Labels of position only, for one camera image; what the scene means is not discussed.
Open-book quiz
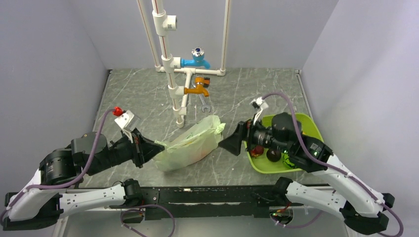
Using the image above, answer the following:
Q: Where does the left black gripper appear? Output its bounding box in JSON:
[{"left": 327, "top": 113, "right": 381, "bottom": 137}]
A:
[{"left": 88, "top": 126, "right": 166, "bottom": 175}]

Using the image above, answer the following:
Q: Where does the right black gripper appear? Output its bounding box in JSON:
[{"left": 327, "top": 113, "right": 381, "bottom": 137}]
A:
[{"left": 218, "top": 113, "right": 292, "bottom": 155}]

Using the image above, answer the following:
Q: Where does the light green plastic bag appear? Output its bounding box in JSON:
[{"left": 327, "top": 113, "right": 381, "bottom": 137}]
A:
[{"left": 153, "top": 115, "right": 226, "bottom": 172}]

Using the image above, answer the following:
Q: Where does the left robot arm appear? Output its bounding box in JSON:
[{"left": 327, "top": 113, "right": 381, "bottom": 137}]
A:
[{"left": 0, "top": 129, "right": 165, "bottom": 231}]

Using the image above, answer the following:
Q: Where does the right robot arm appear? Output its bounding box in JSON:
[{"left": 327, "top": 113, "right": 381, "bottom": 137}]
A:
[{"left": 218, "top": 113, "right": 394, "bottom": 235}]

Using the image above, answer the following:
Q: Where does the dark red fake fruit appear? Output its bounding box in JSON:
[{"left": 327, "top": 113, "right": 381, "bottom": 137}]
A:
[{"left": 249, "top": 146, "right": 264, "bottom": 158}]

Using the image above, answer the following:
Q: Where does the dark purple round fruit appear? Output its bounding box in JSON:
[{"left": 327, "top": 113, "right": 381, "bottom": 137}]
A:
[{"left": 266, "top": 149, "right": 282, "bottom": 162}]

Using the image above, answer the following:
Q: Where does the green plastic basin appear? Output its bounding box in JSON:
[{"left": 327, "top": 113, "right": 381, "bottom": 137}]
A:
[{"left": 244, "top": 113, "right": 324, "bottom": 174}]

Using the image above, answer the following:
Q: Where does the silver wrench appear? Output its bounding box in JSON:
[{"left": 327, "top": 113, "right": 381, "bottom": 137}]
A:
[{"left": 198, "top": 94, "right": 211, "bottom": 113}]

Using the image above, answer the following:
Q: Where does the orange faucet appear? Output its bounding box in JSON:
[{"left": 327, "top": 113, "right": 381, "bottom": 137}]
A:
[{"left": 183, "top": 77, "right": 210, "bottom": 97}]

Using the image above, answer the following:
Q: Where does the blue faucet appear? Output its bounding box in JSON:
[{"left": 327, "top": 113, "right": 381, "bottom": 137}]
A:
[{"left": 180, "top": 47, "right": 211, "bottom": 69}]

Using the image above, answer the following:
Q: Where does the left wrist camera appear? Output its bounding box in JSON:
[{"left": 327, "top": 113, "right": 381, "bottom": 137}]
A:
[{"left": 113, "top": 107, "right": 140, "bottom": 143}]

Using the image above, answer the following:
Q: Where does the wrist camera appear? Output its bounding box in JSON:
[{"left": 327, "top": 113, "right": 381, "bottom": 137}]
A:
[
  {"left": 250, "top": 97, "right": 269, "bottom": 125},
  {"left": 113, "top": 107, "right": 140, "bottom": 143}
]

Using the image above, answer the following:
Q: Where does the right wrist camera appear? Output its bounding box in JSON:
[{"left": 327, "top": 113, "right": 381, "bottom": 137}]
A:
[{"left": 250, "top": 97, "right": 269, "bottom": 125}]

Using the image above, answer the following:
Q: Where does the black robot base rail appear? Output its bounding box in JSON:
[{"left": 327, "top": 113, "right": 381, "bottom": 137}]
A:
[{"left": 109, "top": 185, "right": 305, "bottom": 220}]

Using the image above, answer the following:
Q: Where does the white PVC pipe frame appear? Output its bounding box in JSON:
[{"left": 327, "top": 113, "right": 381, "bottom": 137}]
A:
[{"left": 136, "top": 0, "right": 232, "bottom": 128}]

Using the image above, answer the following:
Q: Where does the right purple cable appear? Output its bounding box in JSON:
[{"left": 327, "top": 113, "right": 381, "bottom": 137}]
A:
[{"left": 261, "top": 91, "right": 404, "bottom": 237}]

